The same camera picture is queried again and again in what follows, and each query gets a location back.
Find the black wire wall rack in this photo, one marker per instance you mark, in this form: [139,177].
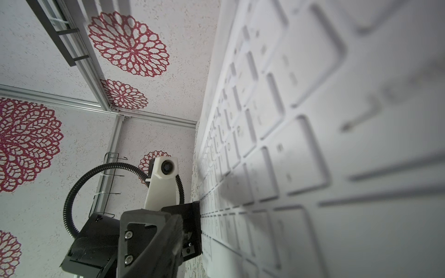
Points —
[104,188]

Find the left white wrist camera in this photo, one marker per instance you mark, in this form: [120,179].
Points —
[162,190]

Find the white keyboard back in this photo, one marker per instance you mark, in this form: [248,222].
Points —
[321,145]

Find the grey wall shelf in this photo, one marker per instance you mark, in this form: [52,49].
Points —
[55,35]

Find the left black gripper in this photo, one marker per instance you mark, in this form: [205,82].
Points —
[151,244]

